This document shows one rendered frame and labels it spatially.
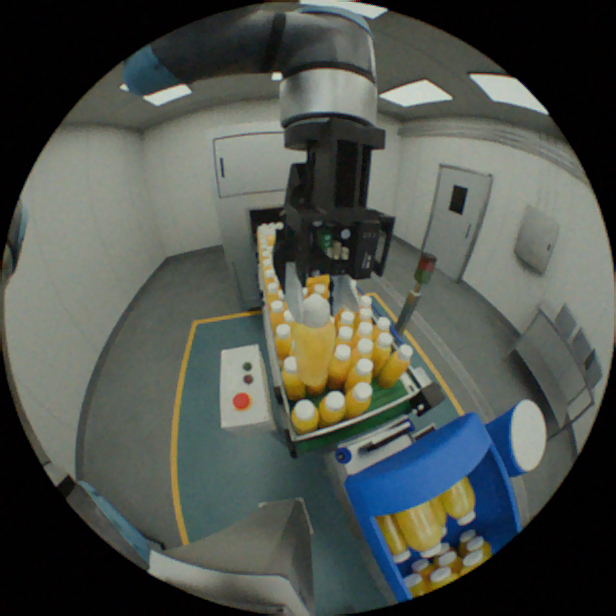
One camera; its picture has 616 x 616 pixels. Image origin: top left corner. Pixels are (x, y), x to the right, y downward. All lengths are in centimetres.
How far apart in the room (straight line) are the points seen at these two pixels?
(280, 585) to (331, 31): 57
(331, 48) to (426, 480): 41
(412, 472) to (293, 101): 37
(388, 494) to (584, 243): 353
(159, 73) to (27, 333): 254
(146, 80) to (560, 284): 361
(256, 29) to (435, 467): 43
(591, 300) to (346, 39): 356
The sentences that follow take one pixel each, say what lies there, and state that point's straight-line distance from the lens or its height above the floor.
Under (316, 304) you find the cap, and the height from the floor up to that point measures 131.
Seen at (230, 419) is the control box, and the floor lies 110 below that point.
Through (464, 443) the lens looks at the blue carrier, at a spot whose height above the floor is 123.
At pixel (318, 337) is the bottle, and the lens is 25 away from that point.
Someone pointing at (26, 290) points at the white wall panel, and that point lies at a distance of 267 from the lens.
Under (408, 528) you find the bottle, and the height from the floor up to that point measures 112.
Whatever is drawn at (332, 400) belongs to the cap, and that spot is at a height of 108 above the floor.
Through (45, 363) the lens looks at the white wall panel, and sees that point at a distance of 267.
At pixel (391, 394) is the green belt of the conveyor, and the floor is 90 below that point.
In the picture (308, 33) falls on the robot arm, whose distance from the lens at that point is 17.
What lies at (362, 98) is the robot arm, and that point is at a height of 152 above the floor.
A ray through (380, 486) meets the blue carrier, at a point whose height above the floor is 118.
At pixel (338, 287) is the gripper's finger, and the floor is 134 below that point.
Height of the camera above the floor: 146
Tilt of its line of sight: 40 degrees down
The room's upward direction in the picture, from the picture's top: straight up
